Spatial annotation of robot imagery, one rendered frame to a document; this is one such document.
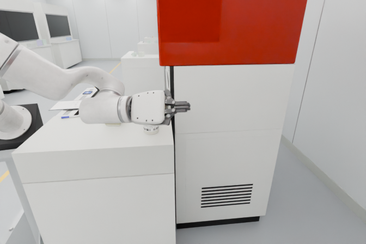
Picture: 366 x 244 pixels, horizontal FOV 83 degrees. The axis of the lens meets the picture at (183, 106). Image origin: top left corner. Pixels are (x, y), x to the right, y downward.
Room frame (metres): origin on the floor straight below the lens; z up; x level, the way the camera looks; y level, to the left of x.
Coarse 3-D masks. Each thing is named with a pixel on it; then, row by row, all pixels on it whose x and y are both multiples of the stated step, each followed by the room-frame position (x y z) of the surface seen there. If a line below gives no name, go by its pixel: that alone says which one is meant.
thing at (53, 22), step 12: (36, 12) 6.50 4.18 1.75; (48, 12) 6.87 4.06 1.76; (60, 12) 7.70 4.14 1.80; (48, 24) 6.70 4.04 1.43; (60, 24) 7.51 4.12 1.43; (48, 36) 6.54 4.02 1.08; (60, 36) 7.31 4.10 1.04; (60, 48) 6.67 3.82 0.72; (72, 48) 7.58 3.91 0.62; (60, 60) 6.61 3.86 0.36; (72, 60) 7.38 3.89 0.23
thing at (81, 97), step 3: (84, 90) 1.49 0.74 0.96; (87, 90) 1.49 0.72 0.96; (90, 90) 1.51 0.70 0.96; (93, 90) 1.49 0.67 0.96; (96, 90) 1.50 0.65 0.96; (81, 93) 1.43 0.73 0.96; (93, 93) 1.43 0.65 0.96; (78, 96) 1.35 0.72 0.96; (81, 96) 1.35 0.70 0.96; (84, 96) 1.37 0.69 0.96; (87, 96) 1.35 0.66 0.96; (90, 96) 1.35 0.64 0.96; (75, 99) 1.30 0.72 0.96; (78, 99) 1.30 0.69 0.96; (81, 99) 1.31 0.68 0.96; (63, 111) 1.09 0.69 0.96; (66, 111) 1.10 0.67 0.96; (69, 111) 1.10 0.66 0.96; (72, 111) 1.09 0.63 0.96; (75, 111) 1.09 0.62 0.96; (57, 114) 1.05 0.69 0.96; (60, 114) 1.05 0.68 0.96; (63, 114) 1.06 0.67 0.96; (66, 114) 1.06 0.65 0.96; (69, 114) 1.05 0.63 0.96; (72, 114) 1.05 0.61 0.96
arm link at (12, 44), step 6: (0, 36) 0.47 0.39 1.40; (6, 36) 0.49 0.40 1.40; (0, 42) 0.46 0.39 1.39; (6, 42) 0.47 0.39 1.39; (12, 42) 0.48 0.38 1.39; (0, 48) 0.45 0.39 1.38; (6, 48) 0.46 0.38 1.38; (12, 48) 0.47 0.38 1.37; (0, 54) 0.45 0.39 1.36; (6, 54) 0.45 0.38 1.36; (0, 60) 0.45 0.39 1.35; (6, 60) 0.47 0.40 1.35; (0, 66) 0.45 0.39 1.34
